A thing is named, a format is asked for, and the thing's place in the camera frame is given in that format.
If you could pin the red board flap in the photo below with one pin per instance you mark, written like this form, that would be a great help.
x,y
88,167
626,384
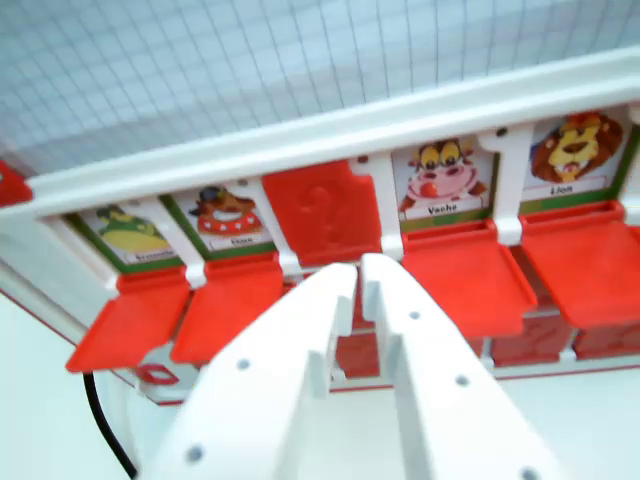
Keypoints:
x,y
320,210
125,325
225,310
465,280
590,270

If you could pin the dog picture card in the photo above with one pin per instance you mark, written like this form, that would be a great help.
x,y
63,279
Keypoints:
x,y
225,220

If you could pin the frog picture card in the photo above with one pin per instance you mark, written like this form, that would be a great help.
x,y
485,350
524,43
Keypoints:
x,y
130,235

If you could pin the cow picture card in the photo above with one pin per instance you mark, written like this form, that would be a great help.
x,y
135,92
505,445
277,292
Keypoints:
x,y
445,175

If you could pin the red and white game board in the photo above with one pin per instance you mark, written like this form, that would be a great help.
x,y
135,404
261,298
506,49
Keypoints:
x,y
350,135

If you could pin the lion picture card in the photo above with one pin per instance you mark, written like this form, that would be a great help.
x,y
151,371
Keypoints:
x,y
575,155

